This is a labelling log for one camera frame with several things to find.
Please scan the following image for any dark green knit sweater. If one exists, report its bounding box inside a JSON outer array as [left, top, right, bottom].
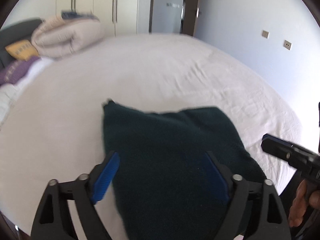
[[104, 101, 266, 239]]

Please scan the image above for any person's right hand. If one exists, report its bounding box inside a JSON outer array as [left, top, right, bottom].
[[288, 180, 320, 228]]

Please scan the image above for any white bed sheet mattress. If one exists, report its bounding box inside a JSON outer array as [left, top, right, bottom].
[[1, 34, 299, 233]]

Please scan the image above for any white pillow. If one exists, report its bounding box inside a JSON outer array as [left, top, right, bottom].
[[1, 57, 54, 126]]

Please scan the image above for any purple patterned cushion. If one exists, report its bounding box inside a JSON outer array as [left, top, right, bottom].
[[0, 56, 41, 86]]

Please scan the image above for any yellow patterned cushion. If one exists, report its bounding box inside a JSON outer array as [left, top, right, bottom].
[[5, 40, 39, 61]]

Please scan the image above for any brown wooden door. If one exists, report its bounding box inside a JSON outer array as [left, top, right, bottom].
[[182, 0, 199, 36]]

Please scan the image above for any rolled beige duvet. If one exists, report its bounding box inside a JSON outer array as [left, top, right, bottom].
[[31, 11, 106, 58]]

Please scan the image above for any dark grey headboard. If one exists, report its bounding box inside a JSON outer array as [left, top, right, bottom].
[[0, 18, 42, 70]]

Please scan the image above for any cream wardrobe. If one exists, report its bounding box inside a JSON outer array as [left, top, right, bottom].
[[56, 0, 151, 36]]

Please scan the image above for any wall socket plate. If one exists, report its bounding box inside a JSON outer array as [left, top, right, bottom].
[[261, 30, 269, 38], [283, 40, 292, 50]]

